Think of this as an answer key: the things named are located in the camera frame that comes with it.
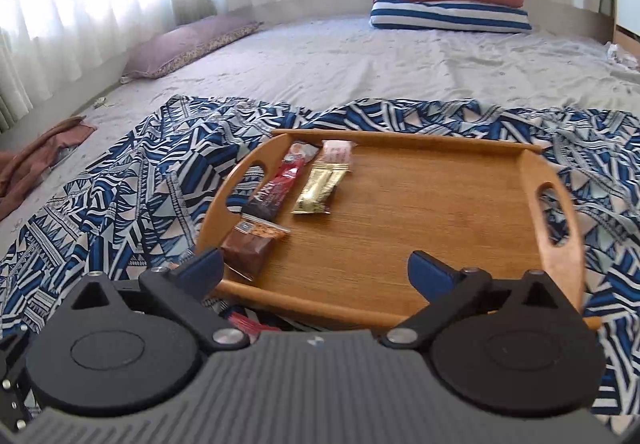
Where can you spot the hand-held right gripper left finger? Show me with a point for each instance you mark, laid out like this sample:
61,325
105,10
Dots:
200,271

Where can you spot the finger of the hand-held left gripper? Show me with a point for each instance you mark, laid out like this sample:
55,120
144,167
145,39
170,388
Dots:
10,374

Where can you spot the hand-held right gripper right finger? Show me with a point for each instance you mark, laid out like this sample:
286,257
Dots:
430,276

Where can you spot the wooden tray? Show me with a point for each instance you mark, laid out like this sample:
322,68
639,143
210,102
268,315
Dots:
425,224

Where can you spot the brown cake packet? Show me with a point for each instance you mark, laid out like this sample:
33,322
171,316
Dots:
250,249

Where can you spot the red and gold snack packet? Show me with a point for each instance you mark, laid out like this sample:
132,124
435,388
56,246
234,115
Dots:
250,323

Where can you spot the maroon snack bar packet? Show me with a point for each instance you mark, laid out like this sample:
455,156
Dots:
275,186

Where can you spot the white and red snack packet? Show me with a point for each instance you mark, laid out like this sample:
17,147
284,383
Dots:
337,154

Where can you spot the blue patterned cloth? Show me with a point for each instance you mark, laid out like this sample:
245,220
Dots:
150,184

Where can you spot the brown pink cloth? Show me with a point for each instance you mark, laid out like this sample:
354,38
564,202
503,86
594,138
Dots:
45,153

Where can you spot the grey bed sheet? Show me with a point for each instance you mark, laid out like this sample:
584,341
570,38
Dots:
350,68

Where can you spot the mauve pillow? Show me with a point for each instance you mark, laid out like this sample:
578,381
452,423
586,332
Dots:
185,43

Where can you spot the blue striped pillow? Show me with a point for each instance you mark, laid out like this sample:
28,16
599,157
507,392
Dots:
450,16

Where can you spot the white crumpled item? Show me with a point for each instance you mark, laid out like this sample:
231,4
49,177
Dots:
622,56

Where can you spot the wooden bed frame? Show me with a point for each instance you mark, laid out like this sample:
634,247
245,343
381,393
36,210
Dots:
627,39

